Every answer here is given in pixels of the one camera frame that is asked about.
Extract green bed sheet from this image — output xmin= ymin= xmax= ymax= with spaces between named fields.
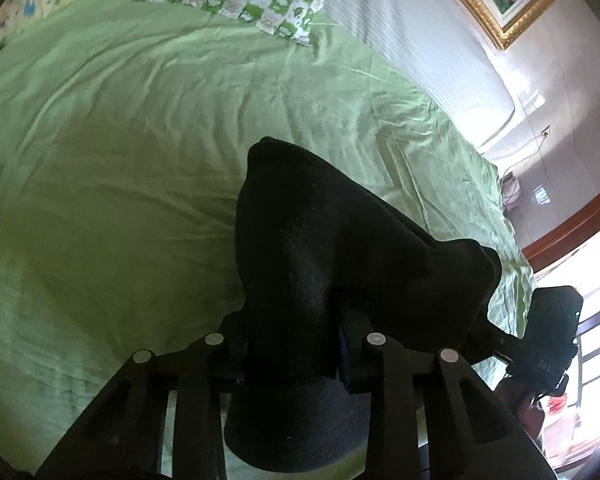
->
xmin=0 ymin=0 xmax=537 ymax=480

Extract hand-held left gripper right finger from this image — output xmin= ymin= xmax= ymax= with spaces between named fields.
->
xmin=337 ymin=310 xmax=556 ymax=480

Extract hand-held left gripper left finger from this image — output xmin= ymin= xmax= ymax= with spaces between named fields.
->
xmin=35 ymin=310 xmax=251 ymax=480

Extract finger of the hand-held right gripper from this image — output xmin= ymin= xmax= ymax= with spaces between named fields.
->
xmin=466 ymin=320 xmax=523 ymax=362

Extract yellow cartoon print bolster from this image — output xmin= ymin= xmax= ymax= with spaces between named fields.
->
xmin=0 ymin=0 xmax=142 ymax=70

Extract thin wall cable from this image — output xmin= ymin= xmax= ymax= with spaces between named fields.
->
xmin=502 ymin=136 xmax=547 ymax=173

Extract pink cloth bundle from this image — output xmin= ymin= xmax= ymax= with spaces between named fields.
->
xmin=500 ymin=172 xmax=523 ymax=212

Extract white striped padded headboard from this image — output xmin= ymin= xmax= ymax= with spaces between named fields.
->
xmin=324 ymin=0 xmax=515 ymax=150

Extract reddish wooden frame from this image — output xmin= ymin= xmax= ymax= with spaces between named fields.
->
xmin=522 ymin=174 xmax=600 ymax=263

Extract person's right hand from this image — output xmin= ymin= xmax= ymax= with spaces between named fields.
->
xmin=495 ymin=374 xmax=548 ymax=441

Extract dark pants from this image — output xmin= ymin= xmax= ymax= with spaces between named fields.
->
xmin=223 ymin=136 xmax=503 ymax=477

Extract metal railing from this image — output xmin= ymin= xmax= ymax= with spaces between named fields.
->
xmin=572 ymin=310 xmax=600 ymax=403

